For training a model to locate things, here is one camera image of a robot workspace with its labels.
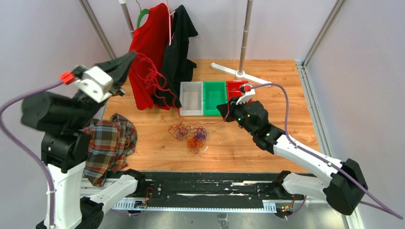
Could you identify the white clothes rack stand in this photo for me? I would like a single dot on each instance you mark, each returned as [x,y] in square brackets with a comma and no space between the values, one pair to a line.
[240,73]

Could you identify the red plastic bin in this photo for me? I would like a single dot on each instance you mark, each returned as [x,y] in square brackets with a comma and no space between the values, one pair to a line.
[236,88]

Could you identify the white plastic bin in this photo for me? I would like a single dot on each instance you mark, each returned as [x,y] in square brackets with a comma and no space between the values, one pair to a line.
[191,99]

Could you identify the pink hanger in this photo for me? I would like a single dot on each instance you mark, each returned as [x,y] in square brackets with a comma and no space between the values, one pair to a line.
[170,21]

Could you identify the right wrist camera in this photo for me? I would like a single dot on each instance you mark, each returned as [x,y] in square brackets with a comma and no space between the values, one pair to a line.
[245,97]

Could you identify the red shirt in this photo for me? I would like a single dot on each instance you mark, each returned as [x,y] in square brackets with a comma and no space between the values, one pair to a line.
[149,42]

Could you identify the green plastic bin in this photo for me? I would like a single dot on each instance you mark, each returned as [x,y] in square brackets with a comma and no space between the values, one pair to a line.
[214,93]

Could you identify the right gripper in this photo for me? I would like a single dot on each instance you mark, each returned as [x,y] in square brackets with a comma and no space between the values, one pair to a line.
[232,107]

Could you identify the plaid shirt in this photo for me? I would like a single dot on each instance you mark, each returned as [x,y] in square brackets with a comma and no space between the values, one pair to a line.
[112,141]

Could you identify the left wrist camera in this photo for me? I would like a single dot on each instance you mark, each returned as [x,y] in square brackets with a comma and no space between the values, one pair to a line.
[96,84]

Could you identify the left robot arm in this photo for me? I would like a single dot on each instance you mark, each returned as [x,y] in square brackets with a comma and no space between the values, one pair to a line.
[64,147]

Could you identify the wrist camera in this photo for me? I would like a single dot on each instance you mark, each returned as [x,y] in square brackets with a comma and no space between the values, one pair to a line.
[245,97]
[96,84]

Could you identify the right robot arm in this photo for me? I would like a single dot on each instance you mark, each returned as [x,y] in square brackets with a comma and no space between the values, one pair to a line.
[340,183]

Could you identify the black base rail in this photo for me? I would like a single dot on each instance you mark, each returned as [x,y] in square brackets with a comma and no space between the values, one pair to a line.
[211,190]

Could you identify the green hanger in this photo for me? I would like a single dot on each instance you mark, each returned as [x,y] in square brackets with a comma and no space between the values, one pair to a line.
[142,13]

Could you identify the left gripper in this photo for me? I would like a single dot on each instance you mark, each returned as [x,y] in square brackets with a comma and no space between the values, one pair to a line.
[118,68]

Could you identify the black shirt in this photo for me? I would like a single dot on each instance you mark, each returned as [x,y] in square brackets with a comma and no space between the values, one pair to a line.
[176,68]

